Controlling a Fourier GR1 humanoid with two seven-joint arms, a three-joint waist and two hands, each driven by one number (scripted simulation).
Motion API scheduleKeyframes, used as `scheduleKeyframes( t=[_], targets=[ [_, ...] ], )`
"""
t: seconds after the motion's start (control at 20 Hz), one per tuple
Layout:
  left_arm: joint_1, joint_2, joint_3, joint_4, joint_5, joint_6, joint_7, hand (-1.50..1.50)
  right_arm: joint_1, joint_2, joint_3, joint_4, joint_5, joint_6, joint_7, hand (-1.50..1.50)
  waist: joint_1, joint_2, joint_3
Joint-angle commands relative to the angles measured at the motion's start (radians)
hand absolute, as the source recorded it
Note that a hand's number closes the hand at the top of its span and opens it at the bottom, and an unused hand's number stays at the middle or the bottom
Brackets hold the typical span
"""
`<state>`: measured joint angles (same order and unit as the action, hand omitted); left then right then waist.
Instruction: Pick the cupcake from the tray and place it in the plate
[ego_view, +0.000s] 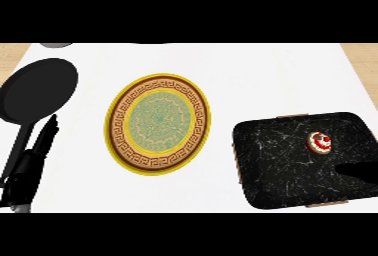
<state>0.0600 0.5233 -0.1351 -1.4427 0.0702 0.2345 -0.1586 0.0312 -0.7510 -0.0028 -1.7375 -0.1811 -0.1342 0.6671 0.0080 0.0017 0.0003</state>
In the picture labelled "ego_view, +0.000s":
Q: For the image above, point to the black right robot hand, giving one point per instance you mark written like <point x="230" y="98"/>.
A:
<point x="362" y="172"/>

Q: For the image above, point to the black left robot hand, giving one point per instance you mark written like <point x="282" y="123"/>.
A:
<point x="27" y="176"/>

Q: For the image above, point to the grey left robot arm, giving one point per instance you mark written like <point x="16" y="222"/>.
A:
<point x="21" y="209"/>

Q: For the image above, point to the red and white cupcake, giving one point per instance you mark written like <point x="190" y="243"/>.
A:
<point x="320" y="142"/>

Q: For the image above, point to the black marble tray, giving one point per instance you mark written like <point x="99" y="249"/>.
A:
<point x="285" y="166"/>

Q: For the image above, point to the yellow patterned green plate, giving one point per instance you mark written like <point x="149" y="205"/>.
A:
<point x="156" y="124"/>

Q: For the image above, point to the grey round object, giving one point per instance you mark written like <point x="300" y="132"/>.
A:
<point x="55" y="45"/>

